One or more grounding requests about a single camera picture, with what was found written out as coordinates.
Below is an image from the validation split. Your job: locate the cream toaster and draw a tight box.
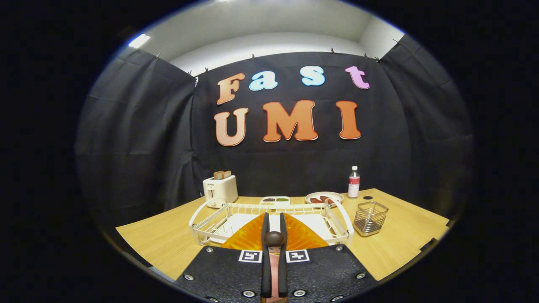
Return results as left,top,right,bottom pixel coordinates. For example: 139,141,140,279
203,175,239,209

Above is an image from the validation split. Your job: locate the black backdrop cloth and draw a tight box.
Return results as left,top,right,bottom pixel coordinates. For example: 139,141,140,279
75,34,474,236

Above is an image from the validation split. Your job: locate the white divided condiment dish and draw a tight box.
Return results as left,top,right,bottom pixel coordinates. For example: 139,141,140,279
259,196,291,207

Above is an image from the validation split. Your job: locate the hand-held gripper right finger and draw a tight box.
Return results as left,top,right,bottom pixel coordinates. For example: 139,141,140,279
279,213,377,301

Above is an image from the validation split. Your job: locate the white wire dish rack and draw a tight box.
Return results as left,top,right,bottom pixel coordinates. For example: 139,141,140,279
188,198,355,247

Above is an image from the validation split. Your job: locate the pink plate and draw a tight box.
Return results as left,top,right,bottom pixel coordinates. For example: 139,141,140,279
262,252,288,303

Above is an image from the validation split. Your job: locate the clear bottle with red label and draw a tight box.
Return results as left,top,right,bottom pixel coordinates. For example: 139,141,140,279
348,166,361,199

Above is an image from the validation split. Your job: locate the round white plate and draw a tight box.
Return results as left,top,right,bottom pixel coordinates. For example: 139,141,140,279
305,191,344,207

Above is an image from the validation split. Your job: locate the metal wire basket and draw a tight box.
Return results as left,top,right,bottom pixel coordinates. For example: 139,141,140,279
353,201,389,237

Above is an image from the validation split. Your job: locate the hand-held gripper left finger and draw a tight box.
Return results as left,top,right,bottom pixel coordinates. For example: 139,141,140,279
175,213,272,303

